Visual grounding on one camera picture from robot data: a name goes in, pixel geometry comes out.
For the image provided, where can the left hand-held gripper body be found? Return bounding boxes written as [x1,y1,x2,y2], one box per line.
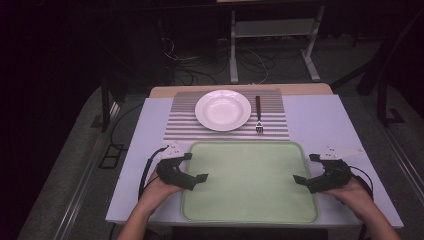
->
[155,141,189,189]

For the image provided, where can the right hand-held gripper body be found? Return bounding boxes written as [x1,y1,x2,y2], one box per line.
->
[318,144,365,193]

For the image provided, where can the person's left hand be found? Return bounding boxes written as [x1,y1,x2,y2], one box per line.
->
[137,170,185,214]

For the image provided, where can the person's right hand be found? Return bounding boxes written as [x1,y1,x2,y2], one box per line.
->
[322,177,372,218]

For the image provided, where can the striped placemat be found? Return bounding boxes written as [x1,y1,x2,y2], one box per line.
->
[163,88,291,142]

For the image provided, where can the light green tray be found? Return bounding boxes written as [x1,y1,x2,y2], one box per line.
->
[180,140,319,225]

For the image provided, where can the white round plate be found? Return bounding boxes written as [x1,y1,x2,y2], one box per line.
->
[194,89,252,133]

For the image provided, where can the dark metal stand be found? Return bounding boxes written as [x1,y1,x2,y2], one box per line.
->
[355,49,406,128]
[90,64,129,133]

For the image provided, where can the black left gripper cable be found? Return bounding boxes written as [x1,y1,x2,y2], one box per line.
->
[137,145,170,202]

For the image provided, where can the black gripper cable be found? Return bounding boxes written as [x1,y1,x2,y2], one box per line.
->
[137,145,170,202]
[348,165,375,202]

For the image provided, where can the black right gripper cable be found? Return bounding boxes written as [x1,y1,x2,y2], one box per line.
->
[348,165,375,202]

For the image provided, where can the black floor bracket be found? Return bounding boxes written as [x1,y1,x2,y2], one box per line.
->
[98,143,126,170]

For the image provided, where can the fork with brown handle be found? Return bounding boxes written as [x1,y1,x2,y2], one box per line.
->
[254,95,265,135]

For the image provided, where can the tangle of floor cables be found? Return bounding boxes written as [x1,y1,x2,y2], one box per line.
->
[159,35,279,86]

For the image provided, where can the white metal table frame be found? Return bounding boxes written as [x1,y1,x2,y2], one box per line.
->
[229,4,326,84]

